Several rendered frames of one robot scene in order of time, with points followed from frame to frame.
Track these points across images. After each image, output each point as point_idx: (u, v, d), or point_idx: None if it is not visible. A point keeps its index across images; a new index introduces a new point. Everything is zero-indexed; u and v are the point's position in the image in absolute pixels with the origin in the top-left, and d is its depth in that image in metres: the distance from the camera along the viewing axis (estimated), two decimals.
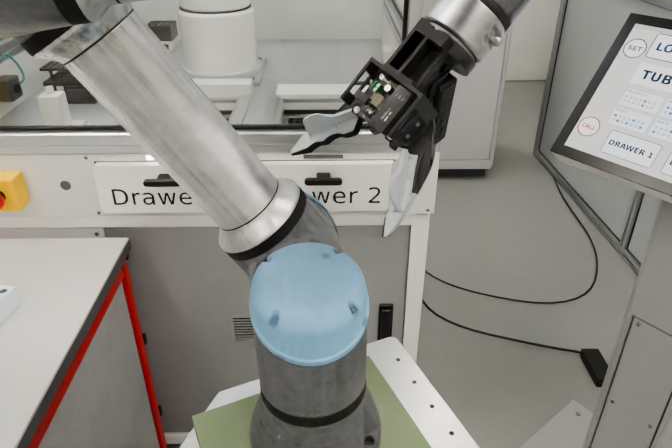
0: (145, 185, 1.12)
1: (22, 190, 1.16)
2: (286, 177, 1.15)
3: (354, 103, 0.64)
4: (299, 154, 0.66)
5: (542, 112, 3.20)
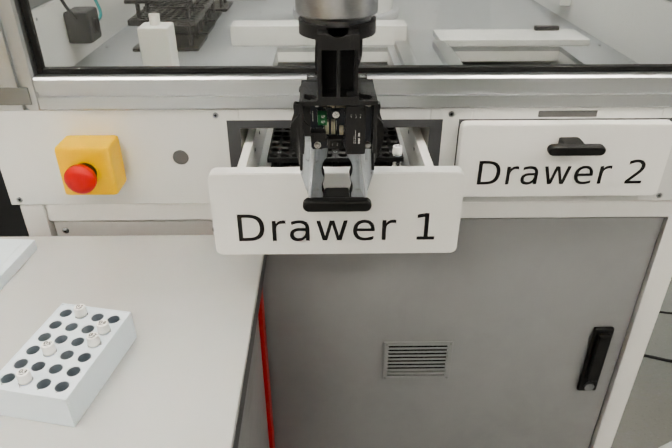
0: (307, 209, 0.62)
1: (119, 164, 0.78)
2: (512, 144, 0.78)
3: (299, 136, 0.59)
4: None
5: None
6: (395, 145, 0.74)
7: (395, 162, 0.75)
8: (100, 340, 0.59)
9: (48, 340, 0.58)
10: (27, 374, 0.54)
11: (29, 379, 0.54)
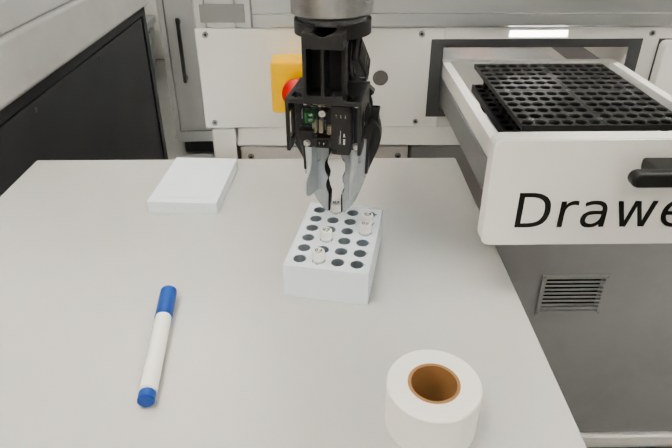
0: (638, 184, 0.48)
1: None
2: None
3: None
4: (331, 201, 0.64)
5: None
6: None
7: None
8: (370, 229, 0.61)
9: (325, 226, 0.59)
10: (324, 252, 0.55)
11: (324, 258, 0.56)
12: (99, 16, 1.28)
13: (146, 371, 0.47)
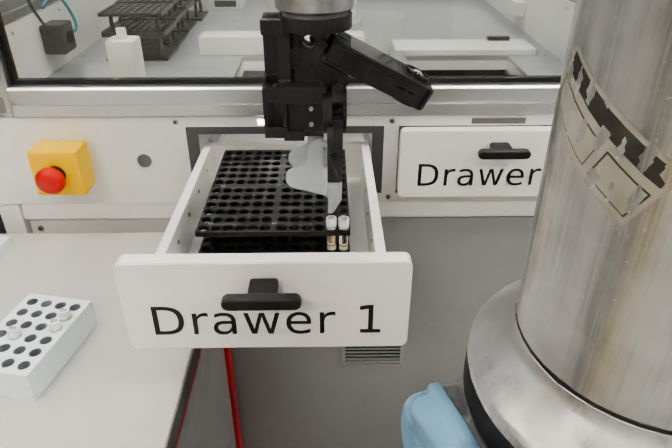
0: (226, 308, 0.53)
1: (87, 167, 0.85)
2: (447, 149, 0.85)
3: None
4: None
5: None
6: (341, 216, 0.66)
7: (341, 236, 0.66)
8: (61, 325, 0.66)
9: (14, 325, 0.65)
10: None
11: None
12: None
13: None
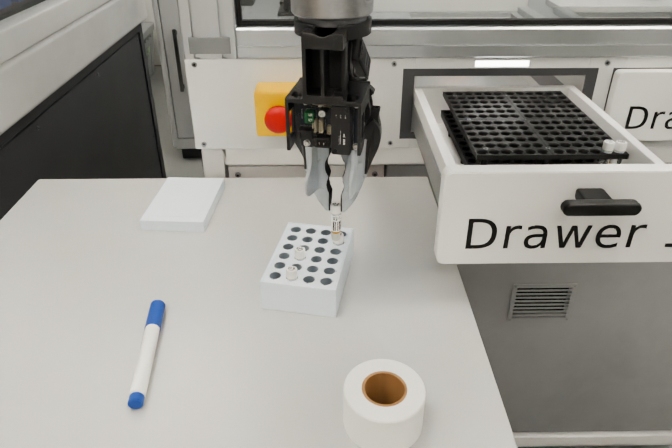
0: (569, 213, 0.54)
1: None
2: (661, 91, 0.86)
3: None
4: (331, 201, 0.64)
5: None
6: (618, 140, 0.67)
7: (616, 160, 0.67)
8: (340, 209, 0.64)
9: (299, 246, 0.66)
10: (296, 270, 0.62)
11: (296, 275, 0.62)
12: (97, 36, 1.35)
13: (136, 377, 0.53)
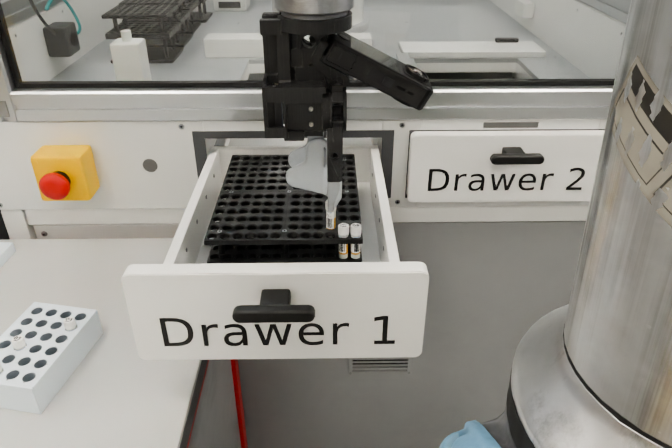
0: (237, 320, 0.52)
1: (92, 172, 0.84)
2: (459, 154, 0.83)
3: None
4: None
5: None
6: (353, 224, 0.64)
7: (353, 244, 0.64)
8: (334, 210, 0.64)
9: (18, 335, 0.63)
10: None
11: None
12: None
13: None
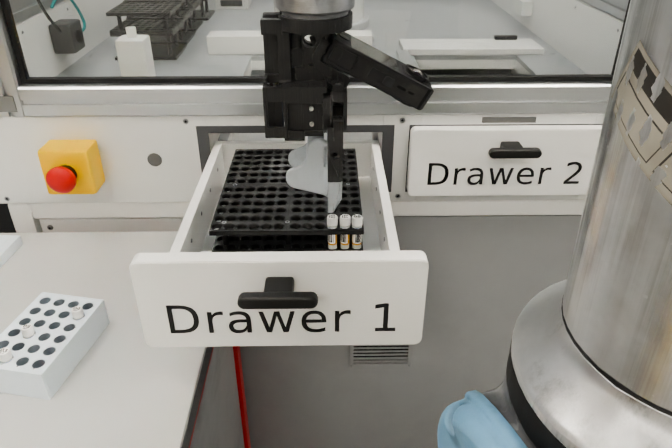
0: (242, 306, 0.53)
1: (97, 166, 0.85)
2: (458, 148, 0.85)
3: None
4: None
5: None
6: (354, 215, 0.66)
7: (354, 235, 0.66)
8: (335, 225, 0.65)
9: (27, 323, 0.65)
10: (7, 353, 0.61)
11: (9, 357, 0.61)
12: None
13: None
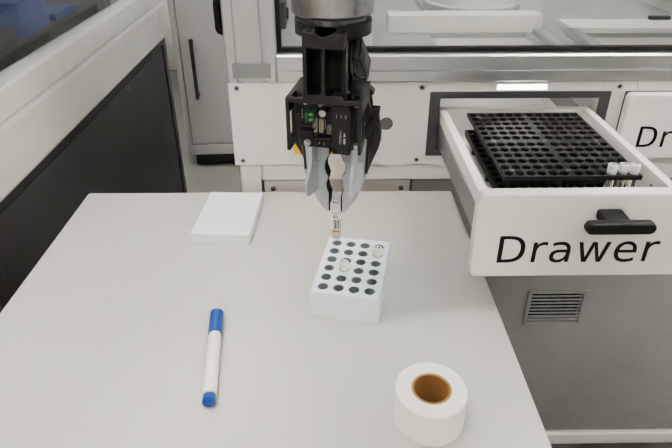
0: (591, 232, 0.61)
1: None
2: (670, 112, 0.92)
3: None
4: (331, 201, 0.64)
5: None
6: (632, 163, 0.73)
7: (631, 181, 0.74)
8: (616, 172, 0.73)
9: (343, 259, 0.72)
10: (340, 203, 0.63)
11: (341, 209, 0.64)
12: (129, 52, 1.41)
13: (207, 378, 0.60)
